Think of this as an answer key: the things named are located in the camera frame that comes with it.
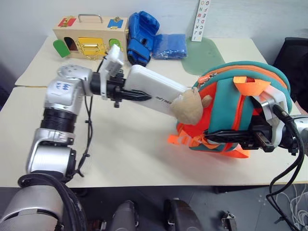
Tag thick black shoulder cable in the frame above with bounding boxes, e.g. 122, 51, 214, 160
17, 173, 89, 231

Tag orange and teal backpack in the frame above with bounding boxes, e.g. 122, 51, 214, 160
167, 61, 293, 160

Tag wooden lock box with handle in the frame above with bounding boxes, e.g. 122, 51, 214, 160
52, 13, 129, 61

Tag white alphabet letter board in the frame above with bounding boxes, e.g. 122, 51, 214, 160
191, 0, 212, 43

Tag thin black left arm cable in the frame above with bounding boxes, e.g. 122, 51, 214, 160
75, 55, 109, 179

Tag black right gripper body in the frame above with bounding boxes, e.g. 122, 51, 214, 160
240, 123, 276, 153

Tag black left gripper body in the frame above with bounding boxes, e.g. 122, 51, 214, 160
106, 70, 126, 108

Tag black office chair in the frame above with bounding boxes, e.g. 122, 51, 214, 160
272, 37, 308, 109

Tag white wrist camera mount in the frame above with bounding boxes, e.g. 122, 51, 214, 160
258, 85, 290, 148
99, 44, 126, 101

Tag folded blue cloth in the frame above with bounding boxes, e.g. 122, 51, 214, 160
151, 33, 188, 61

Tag white floor cables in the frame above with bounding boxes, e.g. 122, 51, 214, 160
274, 184, 308, 231

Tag small dark metal shape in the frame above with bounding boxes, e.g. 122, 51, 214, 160
220, 210, 239, 231

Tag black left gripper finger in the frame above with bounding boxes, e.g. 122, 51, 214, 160
121, 90, 153, 102

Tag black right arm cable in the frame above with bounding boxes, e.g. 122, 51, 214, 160
265, 103, 308, 231

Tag grey rounded shape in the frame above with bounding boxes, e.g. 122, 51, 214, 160
111, 200, 141, 231

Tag blue boxing glove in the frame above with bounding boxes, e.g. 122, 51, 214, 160
126, 11, 161, 67

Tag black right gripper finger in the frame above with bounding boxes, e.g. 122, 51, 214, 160
204, 130, 253, 143

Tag black rounded shape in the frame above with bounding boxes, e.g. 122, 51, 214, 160
164, 198, 205, 231

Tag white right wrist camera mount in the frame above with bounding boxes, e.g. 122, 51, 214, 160
258, 85, 290, 148

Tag translucent green mat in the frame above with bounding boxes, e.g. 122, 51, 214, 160
181, 37, 226, 77

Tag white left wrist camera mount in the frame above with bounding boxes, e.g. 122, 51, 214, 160
99, 44, 126, 101

